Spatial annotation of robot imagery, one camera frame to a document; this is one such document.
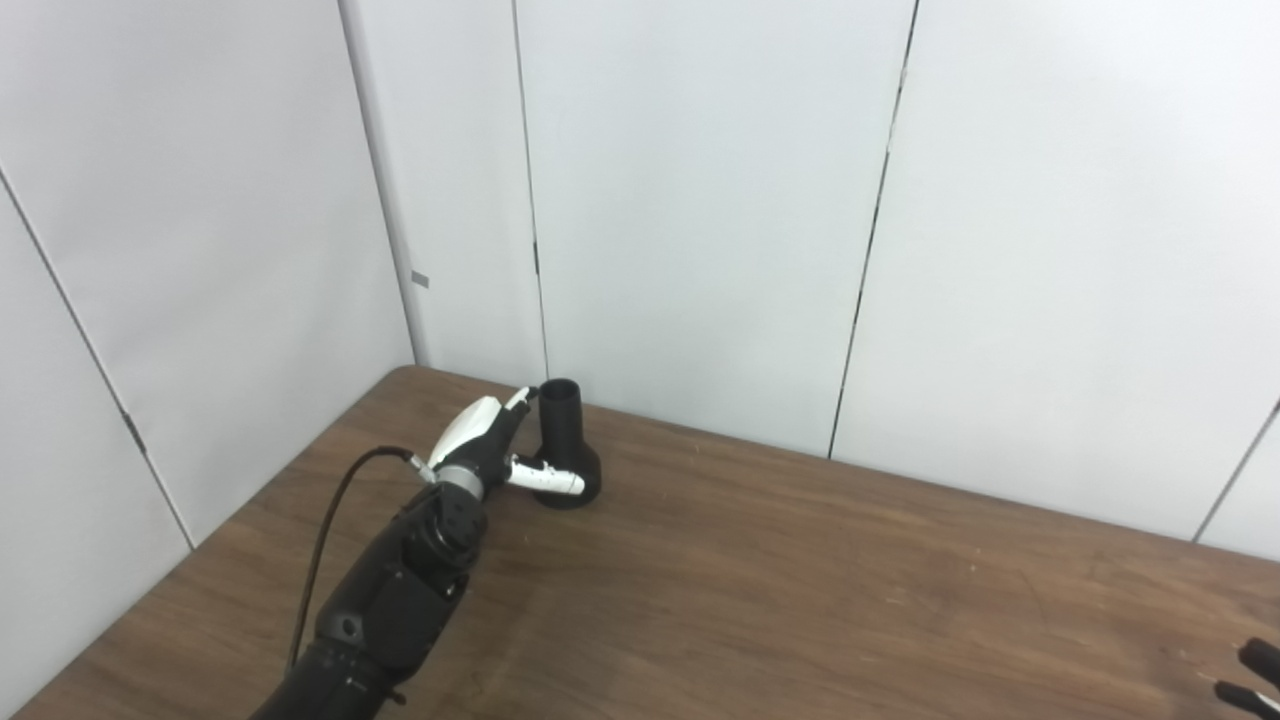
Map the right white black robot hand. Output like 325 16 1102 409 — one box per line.
1214 638 1280 716

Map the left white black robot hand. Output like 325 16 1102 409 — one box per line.
428 386 587 501

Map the black flared nozzle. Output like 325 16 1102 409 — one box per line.
533 378 603 510

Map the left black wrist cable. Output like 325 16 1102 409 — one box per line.
287 447 437 676

